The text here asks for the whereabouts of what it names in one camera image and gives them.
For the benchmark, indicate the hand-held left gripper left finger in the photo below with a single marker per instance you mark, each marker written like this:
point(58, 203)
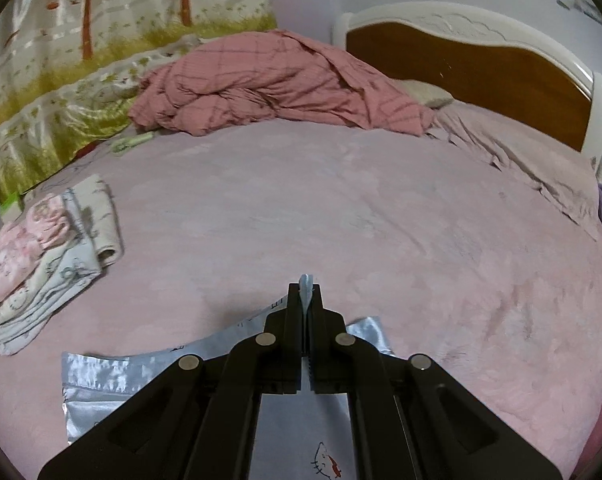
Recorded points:
point(293, 320)

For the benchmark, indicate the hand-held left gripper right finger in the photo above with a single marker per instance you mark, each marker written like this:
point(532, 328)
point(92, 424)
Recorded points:
point(317, 325)

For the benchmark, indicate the blue satin cat-print pants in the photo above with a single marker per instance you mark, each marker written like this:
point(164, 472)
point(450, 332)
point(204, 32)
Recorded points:
point(301, 430)

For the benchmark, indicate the stack of folded clothes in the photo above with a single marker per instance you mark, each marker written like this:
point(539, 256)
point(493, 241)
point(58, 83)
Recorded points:
point(101, 230)

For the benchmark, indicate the white cat-print folded garment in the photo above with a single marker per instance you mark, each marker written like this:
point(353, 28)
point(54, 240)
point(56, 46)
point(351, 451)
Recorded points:
point(66, 270)

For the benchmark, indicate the pink plaid quilt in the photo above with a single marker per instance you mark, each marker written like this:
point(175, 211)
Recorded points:
point(281, 85)

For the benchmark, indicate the pale remote control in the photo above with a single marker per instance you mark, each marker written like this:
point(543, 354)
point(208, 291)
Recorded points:
point(131, 142)

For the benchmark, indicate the beige pillow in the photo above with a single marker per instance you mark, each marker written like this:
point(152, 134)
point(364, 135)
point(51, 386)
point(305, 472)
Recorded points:
point(426, 92)

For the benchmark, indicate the crumpled mauve sheet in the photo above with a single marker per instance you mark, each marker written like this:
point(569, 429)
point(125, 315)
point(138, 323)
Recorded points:
point(506, 145)

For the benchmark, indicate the white and wooden headboard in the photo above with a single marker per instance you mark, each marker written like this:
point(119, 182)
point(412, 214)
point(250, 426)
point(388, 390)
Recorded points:
point(456, 60)

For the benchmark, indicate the tree-print satin curtain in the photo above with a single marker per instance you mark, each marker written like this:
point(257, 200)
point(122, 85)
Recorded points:
point(106, 60)

